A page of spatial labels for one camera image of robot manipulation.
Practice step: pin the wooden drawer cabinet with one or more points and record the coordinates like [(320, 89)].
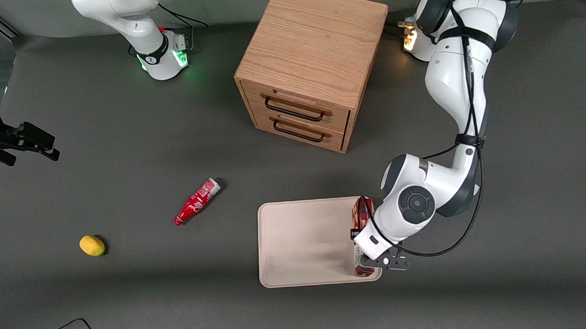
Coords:
[(312, 40)]

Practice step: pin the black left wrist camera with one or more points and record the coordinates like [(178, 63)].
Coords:
[(354, 234)]

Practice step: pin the cream plastic tray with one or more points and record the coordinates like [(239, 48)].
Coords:
[(301, 243)]

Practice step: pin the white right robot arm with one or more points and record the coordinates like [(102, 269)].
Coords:
[(118, 9)]

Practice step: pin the yellow lemon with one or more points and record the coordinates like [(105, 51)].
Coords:
[(92, 245)]

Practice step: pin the red tartan cookie box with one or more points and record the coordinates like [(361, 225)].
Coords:
[(360, 213)]

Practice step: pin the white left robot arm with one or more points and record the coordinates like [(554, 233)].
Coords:
[(447, 78)]

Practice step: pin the red cola bottle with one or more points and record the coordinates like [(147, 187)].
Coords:
[(195, 202)]

